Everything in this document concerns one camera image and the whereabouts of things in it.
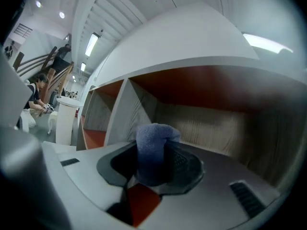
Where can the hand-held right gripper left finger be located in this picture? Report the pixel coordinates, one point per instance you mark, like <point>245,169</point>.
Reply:
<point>84,174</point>

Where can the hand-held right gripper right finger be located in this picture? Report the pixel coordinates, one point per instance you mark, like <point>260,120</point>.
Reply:
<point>216,188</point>

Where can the grey wooden shelf desk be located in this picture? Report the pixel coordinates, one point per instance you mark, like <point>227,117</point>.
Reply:
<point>216,128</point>

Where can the blue wiping cloth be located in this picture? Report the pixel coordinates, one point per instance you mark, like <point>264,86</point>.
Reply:
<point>156,147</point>

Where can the white ornate chair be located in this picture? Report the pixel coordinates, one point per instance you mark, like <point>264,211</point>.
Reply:
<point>52,121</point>

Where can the wooden curved staircase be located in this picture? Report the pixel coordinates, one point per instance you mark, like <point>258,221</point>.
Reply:
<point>56,78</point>

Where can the long ceiling light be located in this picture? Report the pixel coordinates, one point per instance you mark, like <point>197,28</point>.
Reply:
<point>83,66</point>
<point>91,44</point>

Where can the white tube light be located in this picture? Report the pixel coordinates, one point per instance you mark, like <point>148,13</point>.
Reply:
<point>263,43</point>

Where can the round ceiling light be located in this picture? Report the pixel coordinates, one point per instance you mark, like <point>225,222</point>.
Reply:
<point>38,4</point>
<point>62,14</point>

